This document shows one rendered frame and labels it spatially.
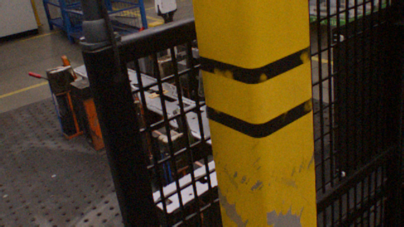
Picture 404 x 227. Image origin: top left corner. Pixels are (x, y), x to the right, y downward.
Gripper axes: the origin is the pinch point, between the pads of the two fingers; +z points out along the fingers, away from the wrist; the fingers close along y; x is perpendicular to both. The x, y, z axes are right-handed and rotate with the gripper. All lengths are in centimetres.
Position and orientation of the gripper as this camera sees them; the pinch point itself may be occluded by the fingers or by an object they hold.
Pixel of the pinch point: (168, 21)
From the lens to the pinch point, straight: 219.5
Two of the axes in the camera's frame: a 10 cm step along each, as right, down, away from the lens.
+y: -6.9, 3.5, -6.3
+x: 7.1, 1.8, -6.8
